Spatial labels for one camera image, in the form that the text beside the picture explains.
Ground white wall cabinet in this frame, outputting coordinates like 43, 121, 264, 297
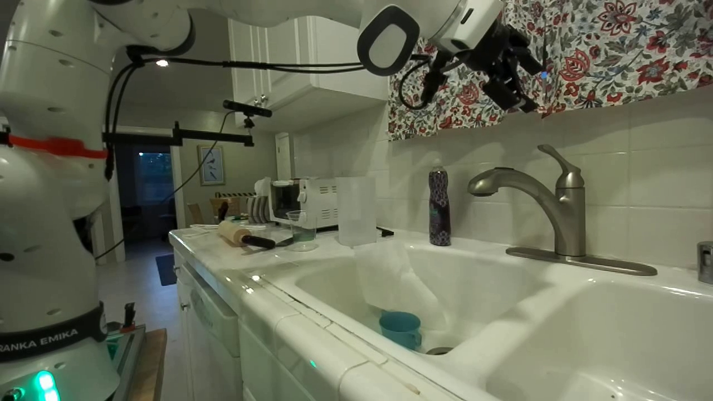
225, 13, 395, 106

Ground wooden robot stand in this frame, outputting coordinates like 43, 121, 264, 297
129, 327, 169, 401

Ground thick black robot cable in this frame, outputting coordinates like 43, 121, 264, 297
100, 42, 456, 183

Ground brown wooden rack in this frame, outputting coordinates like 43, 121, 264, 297
210, 190, 258, 222

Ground dark purple soap bottle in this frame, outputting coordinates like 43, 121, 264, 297
429, 159, 454, 248

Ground wooden brush with black handle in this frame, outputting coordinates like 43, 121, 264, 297
217, 219, 296, 252

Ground white double sink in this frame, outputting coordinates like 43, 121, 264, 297
251, 239, 713, 401

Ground clear plastic pitcher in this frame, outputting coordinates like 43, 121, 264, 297
335, 174, 381, 248

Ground white plastic bag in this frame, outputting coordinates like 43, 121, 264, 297
353, 241, 448, 335

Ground blue cup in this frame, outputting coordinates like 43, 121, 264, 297
378, 309, 424, 355

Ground white base cabinet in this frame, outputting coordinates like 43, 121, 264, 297
171, 248, 318, 401

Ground brushed nickel faucet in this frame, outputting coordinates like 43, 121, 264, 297
466, 163, 659, 278

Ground floral curtain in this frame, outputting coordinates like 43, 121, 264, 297
385, 0, 713, 142

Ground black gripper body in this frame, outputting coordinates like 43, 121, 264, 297
464, 21, 534, 93

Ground black mounted camera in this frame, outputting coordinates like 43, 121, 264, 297
220, 99, 275, 129

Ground blue rug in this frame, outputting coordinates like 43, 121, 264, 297
155, 252, 179, 287

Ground framed wall picture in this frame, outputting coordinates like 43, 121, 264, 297
196, 142, 227, 187

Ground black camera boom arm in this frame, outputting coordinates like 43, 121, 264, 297
102, 121, 256, 150

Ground white coffee maker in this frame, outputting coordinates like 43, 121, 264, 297
251, 177, 342, 229

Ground chrome sink fitting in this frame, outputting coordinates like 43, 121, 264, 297
697, 239, 713, 285

